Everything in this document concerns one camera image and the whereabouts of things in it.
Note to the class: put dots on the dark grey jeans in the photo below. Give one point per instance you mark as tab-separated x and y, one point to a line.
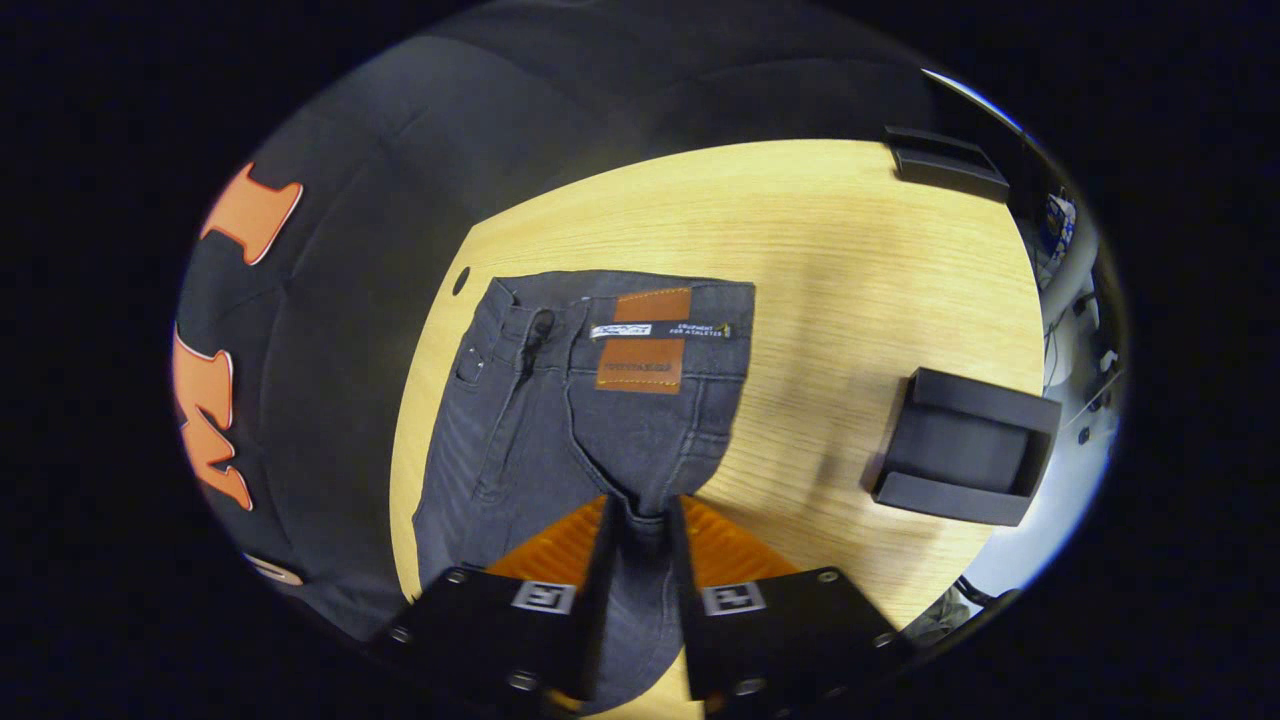
620	430

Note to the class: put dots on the grey crumpled cloth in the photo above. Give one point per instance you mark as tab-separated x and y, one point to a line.
940	618

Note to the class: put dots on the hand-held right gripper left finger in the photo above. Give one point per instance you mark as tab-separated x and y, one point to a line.
595	630

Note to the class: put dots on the black holder tray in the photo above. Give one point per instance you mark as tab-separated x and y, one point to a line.
945	160
960	450

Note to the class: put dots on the blue and white box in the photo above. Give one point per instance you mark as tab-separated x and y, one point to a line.
1060	225

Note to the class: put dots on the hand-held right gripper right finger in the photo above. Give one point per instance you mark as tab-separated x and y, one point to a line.
690	640

